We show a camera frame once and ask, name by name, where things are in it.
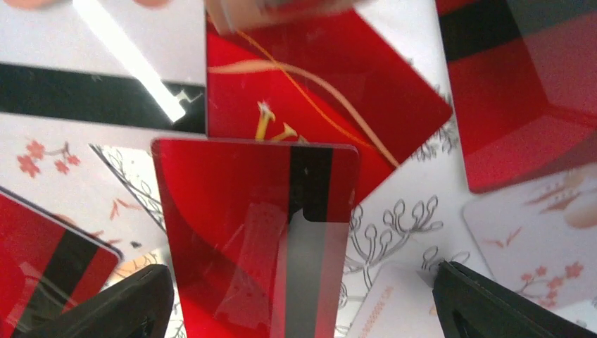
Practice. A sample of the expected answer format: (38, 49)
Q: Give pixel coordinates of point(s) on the white card black stripe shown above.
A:
(108, 72)

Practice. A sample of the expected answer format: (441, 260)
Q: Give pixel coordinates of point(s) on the red VIP card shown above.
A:
(325, 80)

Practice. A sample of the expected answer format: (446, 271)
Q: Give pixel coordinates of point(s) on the red card black stripe upright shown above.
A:
(257, 233)

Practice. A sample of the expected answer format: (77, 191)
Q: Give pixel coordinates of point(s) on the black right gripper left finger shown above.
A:
(138, 306)

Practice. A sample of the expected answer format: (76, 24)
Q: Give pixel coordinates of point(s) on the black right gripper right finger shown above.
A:
(471, 305)

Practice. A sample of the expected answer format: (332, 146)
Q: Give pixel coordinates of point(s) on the red card black stripe bottom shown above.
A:
(48, 265)

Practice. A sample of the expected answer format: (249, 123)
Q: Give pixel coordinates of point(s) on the white floral card bottom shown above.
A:
(51, 163)

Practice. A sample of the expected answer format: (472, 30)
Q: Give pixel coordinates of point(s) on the red card black stripe right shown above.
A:
(523, 81)

